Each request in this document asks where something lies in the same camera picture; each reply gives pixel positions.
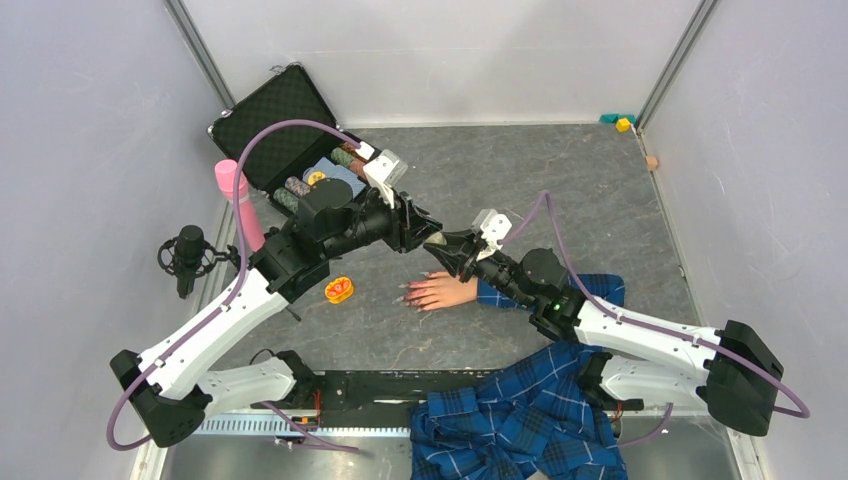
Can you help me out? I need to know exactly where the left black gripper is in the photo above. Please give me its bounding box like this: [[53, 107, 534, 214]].
[[324, 182, 444, 260]]

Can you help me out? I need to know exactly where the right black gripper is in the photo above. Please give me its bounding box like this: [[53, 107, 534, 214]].
[[425, 228, 534, 310]]

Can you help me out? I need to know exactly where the nail polish bottle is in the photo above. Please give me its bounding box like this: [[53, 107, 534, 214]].
[[425, 232, 447, 245]]

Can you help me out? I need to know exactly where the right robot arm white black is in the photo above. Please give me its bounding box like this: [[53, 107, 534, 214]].
[[424, 230, 784, 437]]

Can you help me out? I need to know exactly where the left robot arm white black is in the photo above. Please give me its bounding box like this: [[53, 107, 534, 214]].
[[110, 179, 443, 448]]

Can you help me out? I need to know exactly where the mannequin hand with painted nails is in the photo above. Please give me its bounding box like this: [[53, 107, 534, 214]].
[[394, 271, 478, 312]]

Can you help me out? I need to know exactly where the orange yellow round toy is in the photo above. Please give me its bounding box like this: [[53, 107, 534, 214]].
[[324, 276, 355, 304]]

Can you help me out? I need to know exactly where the black tripod stand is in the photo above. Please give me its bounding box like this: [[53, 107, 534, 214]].
[[223, 226, 303, 322]]

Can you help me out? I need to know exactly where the open black poker chip case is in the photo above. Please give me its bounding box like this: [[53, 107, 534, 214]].
[[208, 63, 400, 223]]

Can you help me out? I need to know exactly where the blue plaid shirt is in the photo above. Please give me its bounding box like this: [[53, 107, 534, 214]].
[[408, 272, 629, 480]]

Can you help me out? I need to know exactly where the pink microphone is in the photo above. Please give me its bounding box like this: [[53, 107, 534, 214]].
[[214, 159, 265, 252]]

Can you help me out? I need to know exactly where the teal block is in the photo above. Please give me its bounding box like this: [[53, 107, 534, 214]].
[[599, 113, 637, 124]]

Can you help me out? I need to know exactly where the yellow cube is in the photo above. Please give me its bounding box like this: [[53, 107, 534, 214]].
[[615, 117, 632, 133]]

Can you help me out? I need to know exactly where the black studio microphone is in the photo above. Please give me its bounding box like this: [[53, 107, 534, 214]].
[[157, 225, 217, 300]]

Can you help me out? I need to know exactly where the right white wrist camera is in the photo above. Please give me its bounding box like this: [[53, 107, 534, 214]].
[[472, 209, 512, 260]]

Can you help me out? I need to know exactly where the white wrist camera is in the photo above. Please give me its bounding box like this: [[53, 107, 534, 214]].
[[472, 209, 512, 260], [363, 149, 408, 209]]

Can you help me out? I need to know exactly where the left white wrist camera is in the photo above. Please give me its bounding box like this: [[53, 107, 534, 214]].
[[363, 149, 408, 209]]

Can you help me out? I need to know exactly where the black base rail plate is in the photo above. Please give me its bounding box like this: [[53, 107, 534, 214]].
[[277, 370, 492, 428]]

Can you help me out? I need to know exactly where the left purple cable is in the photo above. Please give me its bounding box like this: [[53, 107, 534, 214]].
[[105, 119, 376, 453]]

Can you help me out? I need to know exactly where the purple cable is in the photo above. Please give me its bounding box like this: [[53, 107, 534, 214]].
[[105, 119, 376, 453], [506, 190, 812, 450]]

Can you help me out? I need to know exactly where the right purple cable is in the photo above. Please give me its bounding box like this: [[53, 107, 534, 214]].
[[506, 190, 812, 450]]

